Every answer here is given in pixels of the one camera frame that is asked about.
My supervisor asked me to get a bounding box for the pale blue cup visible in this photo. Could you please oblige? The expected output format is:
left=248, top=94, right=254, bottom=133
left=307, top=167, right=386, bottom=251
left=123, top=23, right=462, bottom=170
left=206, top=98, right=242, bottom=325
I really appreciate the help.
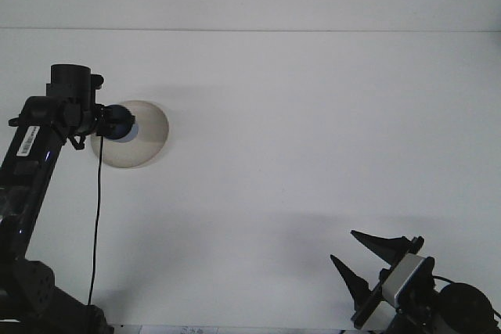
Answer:
left=105, top=105, right=141, bottom=143

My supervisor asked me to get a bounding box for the pale round plate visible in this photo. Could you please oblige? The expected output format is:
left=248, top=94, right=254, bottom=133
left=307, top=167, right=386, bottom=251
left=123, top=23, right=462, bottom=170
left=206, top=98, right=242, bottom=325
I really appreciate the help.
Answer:
left=90, top=99, right=170, bottom=170

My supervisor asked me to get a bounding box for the black cable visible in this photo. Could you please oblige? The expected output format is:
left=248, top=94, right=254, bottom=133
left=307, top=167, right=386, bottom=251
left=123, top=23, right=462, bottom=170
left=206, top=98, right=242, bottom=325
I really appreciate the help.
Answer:
left=86, top=132, right=105, bottom=307
left=432, top=275, right=501, bottom=321

